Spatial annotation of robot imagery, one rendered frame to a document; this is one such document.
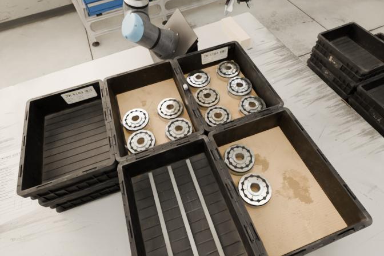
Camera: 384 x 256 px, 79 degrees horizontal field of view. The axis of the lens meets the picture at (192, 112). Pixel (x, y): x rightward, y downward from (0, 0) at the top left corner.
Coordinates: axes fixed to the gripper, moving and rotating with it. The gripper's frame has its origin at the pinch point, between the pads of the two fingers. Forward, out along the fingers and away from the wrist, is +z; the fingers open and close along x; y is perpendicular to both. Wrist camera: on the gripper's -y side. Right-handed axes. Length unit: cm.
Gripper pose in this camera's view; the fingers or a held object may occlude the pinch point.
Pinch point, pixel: (236, 11)
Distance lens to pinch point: 142.6
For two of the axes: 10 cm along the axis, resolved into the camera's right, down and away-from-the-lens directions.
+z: 0.7, 5.9, 8.1
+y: 3.8, 7.3, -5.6
